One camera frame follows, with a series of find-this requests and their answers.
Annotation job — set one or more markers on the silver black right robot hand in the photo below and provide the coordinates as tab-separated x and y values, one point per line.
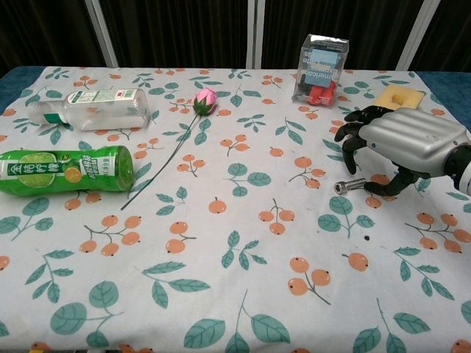
412	138

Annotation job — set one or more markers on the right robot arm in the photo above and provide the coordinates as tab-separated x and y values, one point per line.
461	165

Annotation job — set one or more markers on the steel bolt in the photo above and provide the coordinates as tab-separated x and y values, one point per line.
349	184

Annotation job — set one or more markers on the yellow square sponge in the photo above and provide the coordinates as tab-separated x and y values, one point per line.
399	97

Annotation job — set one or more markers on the clear plastic capsule box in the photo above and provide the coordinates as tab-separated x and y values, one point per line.
319	71

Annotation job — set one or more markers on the floral print tablecloth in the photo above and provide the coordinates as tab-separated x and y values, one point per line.
235	235

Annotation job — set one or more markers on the pink artificial rose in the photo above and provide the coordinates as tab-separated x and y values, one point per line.
204	102

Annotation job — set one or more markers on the black curtain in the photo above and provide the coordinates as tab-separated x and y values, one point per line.
176	29

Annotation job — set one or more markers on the clear empty plastic bottle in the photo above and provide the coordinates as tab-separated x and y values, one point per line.
106	110

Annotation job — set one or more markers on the green lime drink bottle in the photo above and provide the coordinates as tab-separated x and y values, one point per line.
55	173

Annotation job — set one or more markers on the white frame post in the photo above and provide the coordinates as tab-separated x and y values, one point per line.
255	33
417	35
103	33

